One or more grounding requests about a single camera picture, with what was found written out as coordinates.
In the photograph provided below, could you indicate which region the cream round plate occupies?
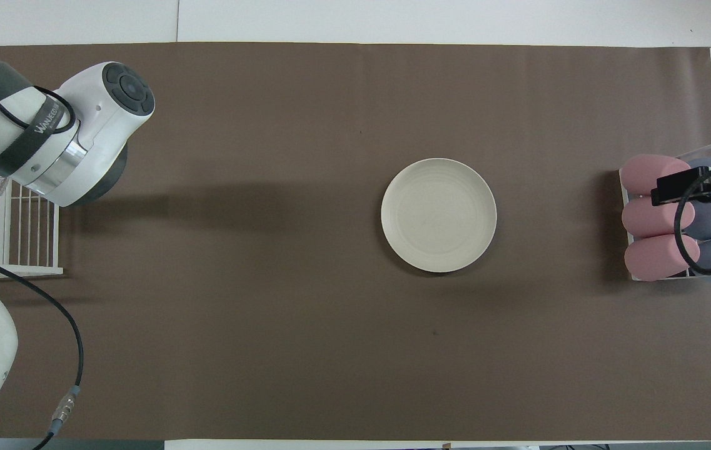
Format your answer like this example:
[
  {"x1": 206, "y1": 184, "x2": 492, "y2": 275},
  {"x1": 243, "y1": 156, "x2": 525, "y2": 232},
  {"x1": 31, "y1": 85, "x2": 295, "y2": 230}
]
[{"x1": 381, "y1": 158, "x2": 498, "y2": 274}]

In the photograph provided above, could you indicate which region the pink plastic cup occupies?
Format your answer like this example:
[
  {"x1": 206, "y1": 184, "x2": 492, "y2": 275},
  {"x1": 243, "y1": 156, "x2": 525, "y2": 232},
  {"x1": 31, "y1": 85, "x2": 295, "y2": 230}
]
[
  {"x1": 622, "y1": 197, "x2": 697, "y2": 238},
  {"x1": 624, "y1": 234, "x2": 701, "y2": 282},
  {"x1": 619, "y1": 154, "x2": 693, "y2": 194}
]

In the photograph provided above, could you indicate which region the brown table mat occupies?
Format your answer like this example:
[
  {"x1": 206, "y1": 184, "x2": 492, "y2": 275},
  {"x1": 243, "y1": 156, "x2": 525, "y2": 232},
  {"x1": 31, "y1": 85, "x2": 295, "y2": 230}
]
[{"x1": 0, "y1": 42, "x2": 711, "y2": 441}]

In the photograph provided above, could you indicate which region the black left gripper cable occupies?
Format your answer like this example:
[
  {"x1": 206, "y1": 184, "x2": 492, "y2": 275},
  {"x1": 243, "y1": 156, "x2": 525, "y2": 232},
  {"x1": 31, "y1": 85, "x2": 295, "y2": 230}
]
[{"x1": 0, "y1": 62, "x2": 76, "y2": 135}]

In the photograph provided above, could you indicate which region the black left base cable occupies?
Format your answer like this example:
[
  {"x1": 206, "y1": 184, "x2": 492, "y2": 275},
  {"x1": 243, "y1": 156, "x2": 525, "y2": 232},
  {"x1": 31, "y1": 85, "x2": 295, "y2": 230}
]
[{"x1": 0, "y1": 241, "x2": 84, "y2": 450}]

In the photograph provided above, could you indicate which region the white wire dish rack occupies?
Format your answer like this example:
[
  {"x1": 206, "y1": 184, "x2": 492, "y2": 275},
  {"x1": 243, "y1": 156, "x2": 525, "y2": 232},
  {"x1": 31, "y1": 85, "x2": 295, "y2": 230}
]
[{"x1": 0, "y1": 178, "x2": 63, "y2": 279}]

